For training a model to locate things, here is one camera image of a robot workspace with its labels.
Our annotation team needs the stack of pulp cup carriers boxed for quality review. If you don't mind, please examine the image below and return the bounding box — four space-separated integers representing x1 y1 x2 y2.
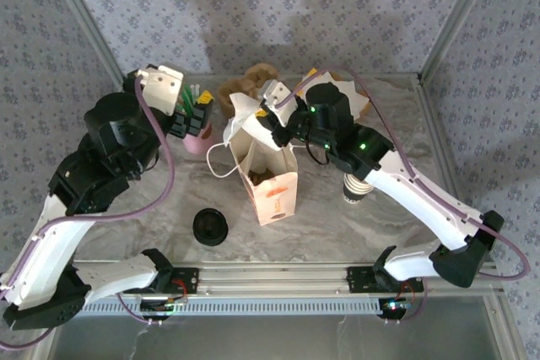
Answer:
216 62 280 119

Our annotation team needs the printed paper takeout bag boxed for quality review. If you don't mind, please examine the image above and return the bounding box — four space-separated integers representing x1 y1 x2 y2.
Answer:
205 117 300 228

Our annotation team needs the pink tin holder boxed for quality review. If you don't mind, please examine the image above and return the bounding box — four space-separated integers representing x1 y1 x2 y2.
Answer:
182 123 215 155

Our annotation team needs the stack of paper cups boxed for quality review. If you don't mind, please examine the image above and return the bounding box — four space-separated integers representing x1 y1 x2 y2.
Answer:
341 173 375 207

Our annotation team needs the stack of black cup lids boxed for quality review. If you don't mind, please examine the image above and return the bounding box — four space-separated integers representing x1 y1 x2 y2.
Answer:
192 207 230 247

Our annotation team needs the grey metal sheet panel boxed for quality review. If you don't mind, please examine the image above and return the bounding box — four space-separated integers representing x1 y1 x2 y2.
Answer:
41 313 514 360

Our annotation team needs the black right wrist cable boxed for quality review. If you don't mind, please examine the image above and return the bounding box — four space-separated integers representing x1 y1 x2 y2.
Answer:
304 140 335 166

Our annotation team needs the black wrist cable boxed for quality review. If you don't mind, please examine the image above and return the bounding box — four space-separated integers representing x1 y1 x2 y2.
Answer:
304 140 335 166
137 144 162 172

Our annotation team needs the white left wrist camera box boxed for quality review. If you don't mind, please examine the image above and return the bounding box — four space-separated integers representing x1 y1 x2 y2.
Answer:
138 63 186 116

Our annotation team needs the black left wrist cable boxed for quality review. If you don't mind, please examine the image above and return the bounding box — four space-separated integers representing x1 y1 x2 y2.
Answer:
137 144 162 172

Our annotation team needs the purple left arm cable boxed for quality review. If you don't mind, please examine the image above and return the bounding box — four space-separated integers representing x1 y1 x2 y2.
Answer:
0 75 176 351

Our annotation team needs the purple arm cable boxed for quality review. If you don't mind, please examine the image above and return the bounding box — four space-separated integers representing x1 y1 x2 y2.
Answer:
276 65 532 326
0 75 176 351

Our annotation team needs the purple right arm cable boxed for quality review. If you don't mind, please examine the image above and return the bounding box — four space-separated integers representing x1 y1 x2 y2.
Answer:
276 65 532 326

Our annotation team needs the aluminium frame post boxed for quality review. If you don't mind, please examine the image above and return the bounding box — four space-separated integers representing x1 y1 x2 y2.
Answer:
41 0 127 79
417 0 505 83

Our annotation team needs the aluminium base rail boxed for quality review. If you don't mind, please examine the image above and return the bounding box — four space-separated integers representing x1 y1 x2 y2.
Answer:
69 261 505 297

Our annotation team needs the grey slotted cable duct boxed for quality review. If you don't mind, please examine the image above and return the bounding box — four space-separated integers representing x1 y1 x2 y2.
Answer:
79 295 392 317

